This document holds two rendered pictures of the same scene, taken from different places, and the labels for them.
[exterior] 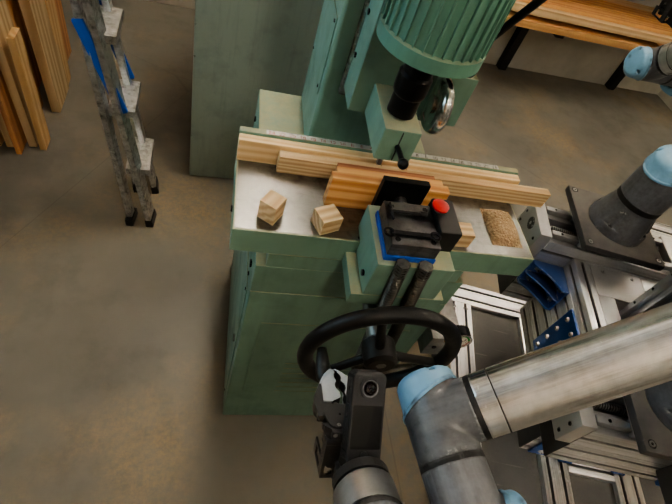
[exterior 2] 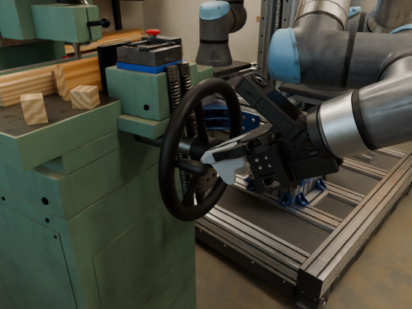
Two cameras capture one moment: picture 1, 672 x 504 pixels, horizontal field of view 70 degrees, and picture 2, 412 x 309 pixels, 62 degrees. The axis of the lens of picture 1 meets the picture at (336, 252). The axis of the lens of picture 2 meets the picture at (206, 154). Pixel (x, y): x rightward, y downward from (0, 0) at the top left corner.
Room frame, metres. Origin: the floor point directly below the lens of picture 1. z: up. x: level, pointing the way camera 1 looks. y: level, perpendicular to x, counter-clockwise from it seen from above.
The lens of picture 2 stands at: (-0.04, 0.23, 1.11)
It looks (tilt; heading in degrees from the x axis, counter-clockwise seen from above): 26 degrees down; 324
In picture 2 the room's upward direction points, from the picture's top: straight up
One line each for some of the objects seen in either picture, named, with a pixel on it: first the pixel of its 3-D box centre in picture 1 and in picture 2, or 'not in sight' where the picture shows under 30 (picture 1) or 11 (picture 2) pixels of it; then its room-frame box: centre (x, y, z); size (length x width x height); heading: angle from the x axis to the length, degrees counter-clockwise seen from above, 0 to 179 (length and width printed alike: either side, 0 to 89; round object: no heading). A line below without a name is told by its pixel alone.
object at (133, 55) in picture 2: (419, 227); (154, 51); (0.61, -0.12, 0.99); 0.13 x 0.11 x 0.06; 112
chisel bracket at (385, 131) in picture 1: (391, 125); (67, 26); (0.79, 0.00, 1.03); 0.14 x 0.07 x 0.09; 22
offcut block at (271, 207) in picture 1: (271, 207); (34, 108); (0.58, 0.13, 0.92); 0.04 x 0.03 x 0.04; 169
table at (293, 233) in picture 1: (386, 232); (126, 100); (0.68, -0.08, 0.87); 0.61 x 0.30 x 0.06; 112
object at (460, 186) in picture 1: (421, 181); (113, 67); (0.81, -0.11, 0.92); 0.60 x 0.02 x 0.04; 112
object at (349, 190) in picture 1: (386, 195); (106, 72); (0.71, -0.05, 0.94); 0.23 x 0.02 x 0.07; 112
